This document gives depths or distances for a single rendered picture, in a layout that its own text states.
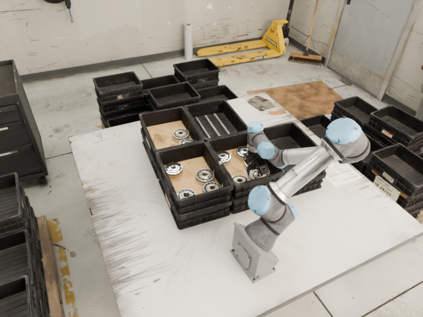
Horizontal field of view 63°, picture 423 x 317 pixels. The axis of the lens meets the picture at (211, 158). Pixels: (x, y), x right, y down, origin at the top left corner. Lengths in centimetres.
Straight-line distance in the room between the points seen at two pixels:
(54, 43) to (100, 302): 329
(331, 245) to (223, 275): 58
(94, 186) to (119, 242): 44
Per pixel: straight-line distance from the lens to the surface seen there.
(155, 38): 505
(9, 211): 245
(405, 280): 286
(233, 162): 200
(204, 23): 528
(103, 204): 199
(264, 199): 140
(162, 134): 220
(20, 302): 203
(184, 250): 174
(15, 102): 277
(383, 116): 341
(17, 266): 230
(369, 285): 272
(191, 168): 194
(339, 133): 138
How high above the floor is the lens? 213
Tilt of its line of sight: 40 degrees down
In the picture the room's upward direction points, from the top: 3 degrees clockwise
